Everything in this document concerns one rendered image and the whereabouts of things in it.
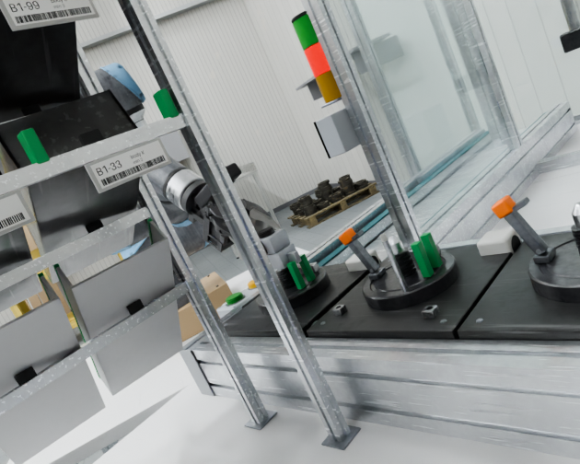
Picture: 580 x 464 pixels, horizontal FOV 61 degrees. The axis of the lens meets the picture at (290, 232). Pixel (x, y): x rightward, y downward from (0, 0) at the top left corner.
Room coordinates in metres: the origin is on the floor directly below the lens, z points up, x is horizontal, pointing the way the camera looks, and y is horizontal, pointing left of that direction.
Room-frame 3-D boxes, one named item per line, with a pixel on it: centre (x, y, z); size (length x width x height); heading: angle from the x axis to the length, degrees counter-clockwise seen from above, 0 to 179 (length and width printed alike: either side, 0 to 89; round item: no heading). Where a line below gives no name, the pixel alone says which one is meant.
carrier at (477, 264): (0.67, -0.13, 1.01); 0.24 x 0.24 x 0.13; 41
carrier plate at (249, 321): (0.87, 0.04, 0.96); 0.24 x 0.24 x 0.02; 41
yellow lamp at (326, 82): (0.90, -0.18, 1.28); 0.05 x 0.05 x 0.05
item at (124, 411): (1.31, 0.37, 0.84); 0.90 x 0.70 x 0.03; 103
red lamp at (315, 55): (0.90, -0.18, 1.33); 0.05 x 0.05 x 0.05
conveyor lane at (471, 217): (1.05, -0.20, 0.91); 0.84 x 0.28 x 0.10; 131
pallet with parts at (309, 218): (6.72, -0.70, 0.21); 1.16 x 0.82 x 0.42; 103
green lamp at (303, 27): (0.90, -0.18, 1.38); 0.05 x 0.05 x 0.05
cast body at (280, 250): (0.86, 0.03, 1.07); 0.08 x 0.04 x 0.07; 42
